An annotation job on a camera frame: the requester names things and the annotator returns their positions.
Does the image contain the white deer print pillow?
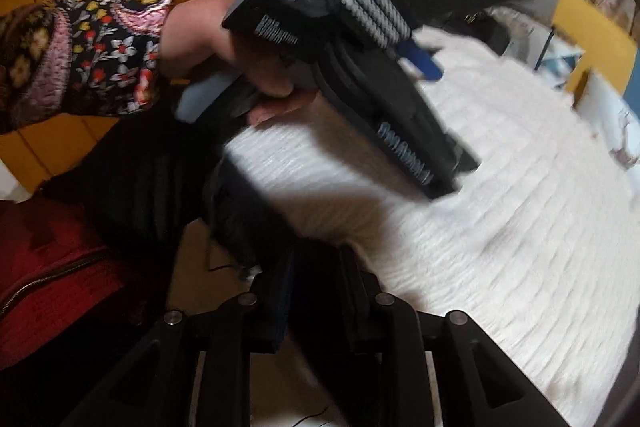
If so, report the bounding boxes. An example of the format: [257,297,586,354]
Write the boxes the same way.
[575,69,639,194]

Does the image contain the floral sleeve left forearm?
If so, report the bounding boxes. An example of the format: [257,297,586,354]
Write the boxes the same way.
[1,0,174,133]

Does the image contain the black ottoman seat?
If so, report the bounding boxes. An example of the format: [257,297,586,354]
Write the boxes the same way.
[34,106,321,308]

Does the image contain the grey yellow blue sofa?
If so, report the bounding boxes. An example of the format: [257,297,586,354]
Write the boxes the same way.
[519,0,640,108]

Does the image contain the geometric triangle pattern pillow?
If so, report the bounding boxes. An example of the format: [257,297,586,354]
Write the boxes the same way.
[534,27,585,91]

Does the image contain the white knitted sweater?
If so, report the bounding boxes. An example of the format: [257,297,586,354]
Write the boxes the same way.
[229,27,639,426]

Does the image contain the red zippered bag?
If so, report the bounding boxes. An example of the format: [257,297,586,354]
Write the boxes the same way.
[0,196,124,369]

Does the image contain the person's left hand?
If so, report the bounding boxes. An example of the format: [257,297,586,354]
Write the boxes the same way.
[160,0,318,127]

